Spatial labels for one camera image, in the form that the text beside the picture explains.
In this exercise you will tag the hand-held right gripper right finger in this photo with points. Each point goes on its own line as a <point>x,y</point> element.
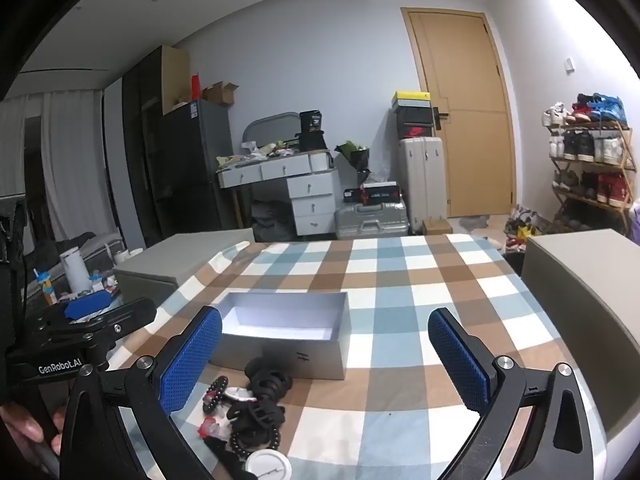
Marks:
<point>460,360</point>

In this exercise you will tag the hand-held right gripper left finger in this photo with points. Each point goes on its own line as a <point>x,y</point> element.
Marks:
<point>192,360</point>

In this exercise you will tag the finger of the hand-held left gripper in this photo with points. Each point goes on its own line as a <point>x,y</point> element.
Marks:
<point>132,312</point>
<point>87,305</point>

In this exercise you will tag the white red-rimmed round disc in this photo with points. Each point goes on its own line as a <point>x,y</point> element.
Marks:
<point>241,394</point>

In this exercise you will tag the red hair clip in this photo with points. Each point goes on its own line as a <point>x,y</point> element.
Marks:
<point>207,430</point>

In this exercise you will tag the black knotted hair band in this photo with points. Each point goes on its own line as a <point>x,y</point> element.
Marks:
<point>255,415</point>

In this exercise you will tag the black fabric hair accessory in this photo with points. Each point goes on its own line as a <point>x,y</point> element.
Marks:
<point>220,449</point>

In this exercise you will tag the silver cardboard box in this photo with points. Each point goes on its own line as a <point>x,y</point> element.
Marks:
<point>300,355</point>

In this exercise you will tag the plain white round disc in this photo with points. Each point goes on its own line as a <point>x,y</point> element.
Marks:
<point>267,465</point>

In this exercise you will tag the person's left hand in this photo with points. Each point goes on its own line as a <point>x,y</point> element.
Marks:
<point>20,430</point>

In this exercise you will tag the white cylinder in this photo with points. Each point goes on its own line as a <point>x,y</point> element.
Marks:
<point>75,270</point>

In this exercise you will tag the small blue and orange bottle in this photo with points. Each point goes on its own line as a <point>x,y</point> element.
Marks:
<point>47,287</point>

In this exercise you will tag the small cardboard box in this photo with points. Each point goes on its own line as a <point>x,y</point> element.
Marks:
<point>437,226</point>

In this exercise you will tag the grey floor mat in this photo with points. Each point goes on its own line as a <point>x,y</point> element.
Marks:
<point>475,221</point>

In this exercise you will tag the pile of shoes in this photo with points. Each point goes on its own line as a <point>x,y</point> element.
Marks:
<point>520,230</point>

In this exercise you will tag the white curtain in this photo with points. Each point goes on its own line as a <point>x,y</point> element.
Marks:
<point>65,160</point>

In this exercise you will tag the dark refrigerator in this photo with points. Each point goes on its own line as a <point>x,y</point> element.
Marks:
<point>192,170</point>

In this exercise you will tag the silver suitcase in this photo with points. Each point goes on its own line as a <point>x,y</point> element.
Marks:
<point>370,220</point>

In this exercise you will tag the white upright suitcase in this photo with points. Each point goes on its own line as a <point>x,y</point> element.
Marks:
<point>422,185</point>

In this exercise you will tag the black box with red stripe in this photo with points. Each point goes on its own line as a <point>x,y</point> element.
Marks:
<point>380,192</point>

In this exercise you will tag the small black box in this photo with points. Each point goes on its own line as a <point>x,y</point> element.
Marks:
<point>352,195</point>

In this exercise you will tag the clutter of small toiletries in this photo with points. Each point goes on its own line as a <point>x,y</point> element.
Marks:
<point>255,154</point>

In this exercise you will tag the dark wardrobe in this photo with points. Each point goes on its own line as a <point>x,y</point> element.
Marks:
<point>145,110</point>

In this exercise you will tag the white dressing table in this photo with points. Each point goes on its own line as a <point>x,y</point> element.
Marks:
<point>310,190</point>

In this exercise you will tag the purple cloth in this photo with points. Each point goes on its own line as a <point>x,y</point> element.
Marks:
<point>635,220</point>

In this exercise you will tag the black wrapped flower bouquet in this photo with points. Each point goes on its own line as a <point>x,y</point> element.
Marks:
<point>355,157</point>

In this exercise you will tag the arched mirror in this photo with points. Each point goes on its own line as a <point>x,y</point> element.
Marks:
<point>270,127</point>

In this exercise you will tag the black and red shoe box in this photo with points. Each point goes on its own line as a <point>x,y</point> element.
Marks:
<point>414,131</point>

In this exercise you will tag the red paper bag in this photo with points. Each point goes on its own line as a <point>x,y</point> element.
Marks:
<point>196,87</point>

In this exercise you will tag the open cardboard box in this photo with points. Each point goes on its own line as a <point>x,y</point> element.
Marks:
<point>220,92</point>

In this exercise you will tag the bamboo shoe rack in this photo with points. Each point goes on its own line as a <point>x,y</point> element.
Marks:
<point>625,180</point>

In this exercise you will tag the wooden shoe rack with shoes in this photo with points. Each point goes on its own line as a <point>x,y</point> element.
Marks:
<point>585,147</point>

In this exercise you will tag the black bag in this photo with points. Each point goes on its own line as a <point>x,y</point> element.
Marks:
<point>312,141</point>

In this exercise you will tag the wooden door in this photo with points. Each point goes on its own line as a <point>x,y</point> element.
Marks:
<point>460,110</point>

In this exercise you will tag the black printed box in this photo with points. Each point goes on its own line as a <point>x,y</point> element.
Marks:
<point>311,122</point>

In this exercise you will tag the yellow shoe box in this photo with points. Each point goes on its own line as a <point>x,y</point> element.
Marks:
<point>411,99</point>

